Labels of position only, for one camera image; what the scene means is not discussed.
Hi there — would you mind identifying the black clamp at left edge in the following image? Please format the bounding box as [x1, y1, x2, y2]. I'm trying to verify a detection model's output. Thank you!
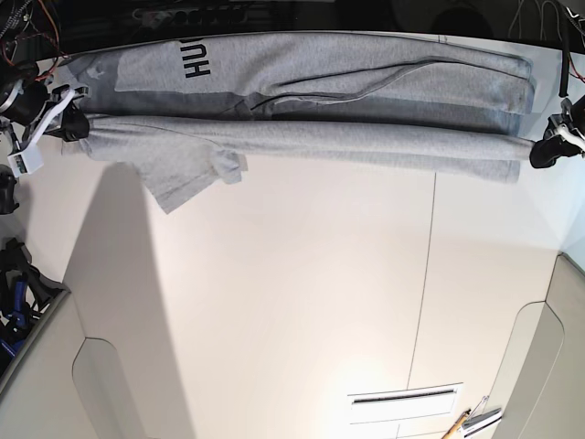
[0, 167, 19, 216]

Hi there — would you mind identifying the black power strip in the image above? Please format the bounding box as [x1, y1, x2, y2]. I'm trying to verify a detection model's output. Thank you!
[132, 3, 252, 29]

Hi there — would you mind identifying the grey T-shirt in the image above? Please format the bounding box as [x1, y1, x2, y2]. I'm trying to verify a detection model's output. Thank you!
[58, 33, 535, 212]

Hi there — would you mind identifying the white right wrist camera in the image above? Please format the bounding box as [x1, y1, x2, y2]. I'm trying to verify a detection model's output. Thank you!
[7, 149, 44, 177]

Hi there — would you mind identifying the blue and black tool pile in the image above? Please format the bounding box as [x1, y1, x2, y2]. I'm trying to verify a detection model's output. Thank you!
[1, 238, 69, 362]

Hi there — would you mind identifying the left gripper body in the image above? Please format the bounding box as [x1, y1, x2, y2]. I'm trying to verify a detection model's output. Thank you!
[544, 96, 585, 151]

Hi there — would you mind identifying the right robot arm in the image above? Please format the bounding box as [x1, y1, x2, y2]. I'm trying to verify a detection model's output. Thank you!
[1, 1, 90, 152]

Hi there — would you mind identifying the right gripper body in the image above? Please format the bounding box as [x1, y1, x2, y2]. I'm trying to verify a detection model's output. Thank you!
[1, 80, 90, 153]

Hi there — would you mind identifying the white slotted vent panel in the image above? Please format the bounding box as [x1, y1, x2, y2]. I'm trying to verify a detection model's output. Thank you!
[347, 383, 463, 424]

